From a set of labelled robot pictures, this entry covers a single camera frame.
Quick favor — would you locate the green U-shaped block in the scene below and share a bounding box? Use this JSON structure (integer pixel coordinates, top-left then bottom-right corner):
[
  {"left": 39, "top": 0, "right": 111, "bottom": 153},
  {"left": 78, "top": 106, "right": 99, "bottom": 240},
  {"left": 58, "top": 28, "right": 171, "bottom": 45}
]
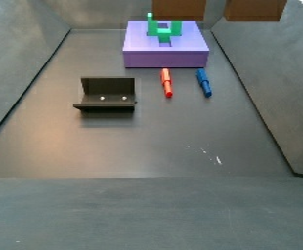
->
[{"left": 147, "top": 12, "right": 182, "bottom": 43}]

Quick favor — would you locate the blue peg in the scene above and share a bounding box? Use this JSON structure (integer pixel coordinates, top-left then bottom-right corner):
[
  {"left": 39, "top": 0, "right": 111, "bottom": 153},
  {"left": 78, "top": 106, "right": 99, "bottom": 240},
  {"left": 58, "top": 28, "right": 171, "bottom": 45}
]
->
[{"left": 196, "top": 68, "right": 212, "bottom": 98}]

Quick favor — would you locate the red peg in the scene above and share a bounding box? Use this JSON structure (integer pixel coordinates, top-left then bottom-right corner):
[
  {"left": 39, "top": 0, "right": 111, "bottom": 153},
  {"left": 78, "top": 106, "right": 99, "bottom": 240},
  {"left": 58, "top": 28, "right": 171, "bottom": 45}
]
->
[{"left": 160, "top": 68, "right": 172, "bottom": 98}]

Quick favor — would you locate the purple base board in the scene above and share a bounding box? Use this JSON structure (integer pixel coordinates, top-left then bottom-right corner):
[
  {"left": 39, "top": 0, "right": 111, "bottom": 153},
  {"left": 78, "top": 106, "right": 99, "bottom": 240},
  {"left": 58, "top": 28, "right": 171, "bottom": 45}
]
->
[{"left": 123, "top": 21, "right": 210, "bottom": 68}]

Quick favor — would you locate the black angle bracket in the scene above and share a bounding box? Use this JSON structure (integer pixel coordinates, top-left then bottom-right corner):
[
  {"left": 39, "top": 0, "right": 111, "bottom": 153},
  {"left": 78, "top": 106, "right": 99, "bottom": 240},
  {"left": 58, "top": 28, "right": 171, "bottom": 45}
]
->
[{"left": 74, "top": 77, "right": 136, "bottom": 110}]

